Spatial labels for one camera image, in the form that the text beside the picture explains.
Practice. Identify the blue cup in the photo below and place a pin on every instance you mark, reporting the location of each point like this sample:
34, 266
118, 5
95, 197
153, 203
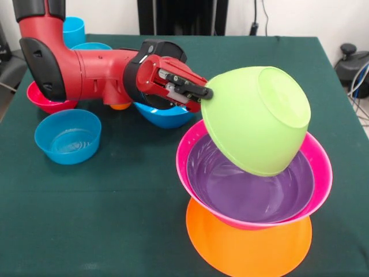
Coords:
73, 31

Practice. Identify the small ribbed cyan bowl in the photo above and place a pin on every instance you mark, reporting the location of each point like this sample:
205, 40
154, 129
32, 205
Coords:
92, 46

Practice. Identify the large pink bowl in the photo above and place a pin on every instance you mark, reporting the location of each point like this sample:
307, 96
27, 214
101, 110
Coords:
320, 167

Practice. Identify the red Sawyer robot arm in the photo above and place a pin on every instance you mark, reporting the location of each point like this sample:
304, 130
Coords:
86, 69

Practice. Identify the purple bowl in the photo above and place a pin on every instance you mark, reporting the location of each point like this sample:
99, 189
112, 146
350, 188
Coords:
239, 199

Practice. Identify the green bowl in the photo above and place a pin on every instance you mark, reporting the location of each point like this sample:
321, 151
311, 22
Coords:
253, 121

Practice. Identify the orange cup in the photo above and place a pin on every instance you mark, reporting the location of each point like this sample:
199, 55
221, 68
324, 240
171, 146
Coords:
121, 106

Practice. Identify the dark green tablecloth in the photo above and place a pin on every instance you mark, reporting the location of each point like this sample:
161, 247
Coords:
115, 202

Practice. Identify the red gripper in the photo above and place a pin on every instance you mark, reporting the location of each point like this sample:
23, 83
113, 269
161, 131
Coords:
150, 75

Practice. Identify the large orange bowl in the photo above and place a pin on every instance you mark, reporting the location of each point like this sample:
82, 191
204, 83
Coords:
248, 254

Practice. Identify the translucent blue bowl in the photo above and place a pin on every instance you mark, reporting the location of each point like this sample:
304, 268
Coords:
67, 138

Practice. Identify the small crimson bowl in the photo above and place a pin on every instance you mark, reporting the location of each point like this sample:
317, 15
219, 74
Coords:
43, 105

